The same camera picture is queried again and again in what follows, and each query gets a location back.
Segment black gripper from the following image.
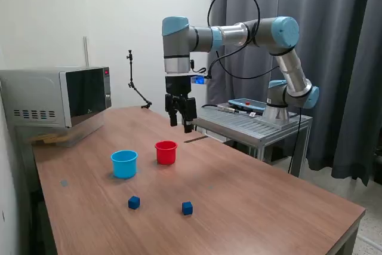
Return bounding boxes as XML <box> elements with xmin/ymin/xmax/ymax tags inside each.
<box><xmin>165</xmin><ymin>75</ymin><xmax>198</xmax><ymax>134</ymax></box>

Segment red plastic cup bin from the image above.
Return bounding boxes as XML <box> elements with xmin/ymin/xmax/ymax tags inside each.
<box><xmin>154</xmin><ymin>140</ymin><xmax>178</xmax><ymax>165</ymax></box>

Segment blue plastic cup bin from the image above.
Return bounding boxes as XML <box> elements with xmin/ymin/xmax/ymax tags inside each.
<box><xmin>110</xmin><ymin>149</ymin><xmax>139</xmax><ymax>180</ymax></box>

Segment flat grey metal strip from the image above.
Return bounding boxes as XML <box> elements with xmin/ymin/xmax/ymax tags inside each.
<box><xmin>183</xmin><ymin>135</ymin><xmax>208</xmax><ymax>144</ymax></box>

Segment teach pendant tablet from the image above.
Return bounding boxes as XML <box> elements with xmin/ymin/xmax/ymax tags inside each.
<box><xmin>227</xmin><ymin>97</ymin><xmax>267</xmax><ymax>112</ymax></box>

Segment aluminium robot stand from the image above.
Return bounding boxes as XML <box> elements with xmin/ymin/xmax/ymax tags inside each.
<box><xmin>192</xmin><ymin>104</ymin><xmax>313</xmax><ymax>178</ymax></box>

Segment blue cube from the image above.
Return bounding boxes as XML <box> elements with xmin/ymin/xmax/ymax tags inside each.
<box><xmin>128</xmin><ymin>195</ymin><xmax>141</xmax><ymax>210</ymax></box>
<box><xmin>181</xmin><ymin>201</ymin><xmax>194</xmax><ymax>216</ymax></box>

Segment clear plastic container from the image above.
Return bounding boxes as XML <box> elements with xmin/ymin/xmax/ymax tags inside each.
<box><xmin>29</xmin><ymin>114</ymin><xmax>105</xmax><ymax>148</ymax></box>

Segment wooden blocks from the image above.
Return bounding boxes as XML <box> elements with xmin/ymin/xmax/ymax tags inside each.
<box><xmin>31</xmin><ymin>133</ymin><xmax>71</xmax><ymax>145</ymax></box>

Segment silver microwave oven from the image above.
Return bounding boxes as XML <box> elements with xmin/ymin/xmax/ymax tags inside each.
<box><xmin>0</xmin><ymin>66</ymin><xmax>113</xmax><ymax>130</ymax></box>

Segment dark grey curtain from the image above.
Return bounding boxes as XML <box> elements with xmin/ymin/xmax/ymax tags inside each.
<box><xmin>207</xmin><ymin>0</ymin><xmax>382</xmax><ymax>187</ymax></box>

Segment grey table leg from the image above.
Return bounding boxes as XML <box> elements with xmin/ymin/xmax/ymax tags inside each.
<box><xmin>334</xmin><ymin>222</ymin><xmax>361</xmax><ymax>255</ymax></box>

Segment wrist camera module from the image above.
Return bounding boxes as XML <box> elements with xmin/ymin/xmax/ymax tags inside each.
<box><xmin>189</xmin><ymin>72</ymin><xmax>208</xmax><ymax>85</ymax></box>

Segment silver cable connector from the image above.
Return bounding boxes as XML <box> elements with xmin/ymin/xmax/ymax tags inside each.
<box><xmin>201</xmin><ymin>104</ymin><xmax>253</xmax><ymax>115</ymax></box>

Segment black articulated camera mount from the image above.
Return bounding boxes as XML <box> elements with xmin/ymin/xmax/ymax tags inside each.
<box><xmin>125</xmin><ymin>48</ymin><xmax>153</xmax><ymax>110</ymax></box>

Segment white wall pipe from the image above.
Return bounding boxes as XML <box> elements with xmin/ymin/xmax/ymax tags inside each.
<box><xmin>83</xmin><ymin>36</ymin><xmax>90</xmax><ymax>67</ymax></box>

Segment black power cable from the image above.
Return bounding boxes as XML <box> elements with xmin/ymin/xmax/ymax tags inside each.
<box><xmin>286</xmin><ymin>107</ymin><xmax>302</xmax><ymax>175</ymax></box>

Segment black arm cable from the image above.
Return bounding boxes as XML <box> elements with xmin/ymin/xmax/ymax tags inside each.
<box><xmin>207</xmin><ymin>0</ymin><xmax>287</xmax><ymax>80</ymax></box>

